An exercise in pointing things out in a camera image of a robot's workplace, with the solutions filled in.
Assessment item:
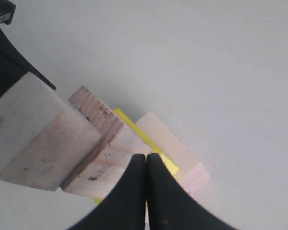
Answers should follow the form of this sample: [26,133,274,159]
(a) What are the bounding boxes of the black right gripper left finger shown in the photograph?
[72,154,146,230]

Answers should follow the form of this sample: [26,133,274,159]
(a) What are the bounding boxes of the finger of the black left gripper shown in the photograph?
[0,28,56,97]

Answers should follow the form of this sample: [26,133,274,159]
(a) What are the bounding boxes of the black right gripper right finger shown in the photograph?
[146,153,234,230]

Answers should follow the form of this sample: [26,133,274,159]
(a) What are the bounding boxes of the yellow cube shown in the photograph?
[93,108,178,204]

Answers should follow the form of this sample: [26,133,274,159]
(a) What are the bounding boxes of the large wooden cube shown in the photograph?
[135,112,210,196]

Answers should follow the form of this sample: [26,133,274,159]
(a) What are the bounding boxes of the medium wooden cube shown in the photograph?
[61,86,152,199]

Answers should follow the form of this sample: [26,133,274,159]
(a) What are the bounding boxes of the small wooden cube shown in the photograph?
[0,73,101,191]

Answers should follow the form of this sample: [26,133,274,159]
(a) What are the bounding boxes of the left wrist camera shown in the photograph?
[0,0,16,25]

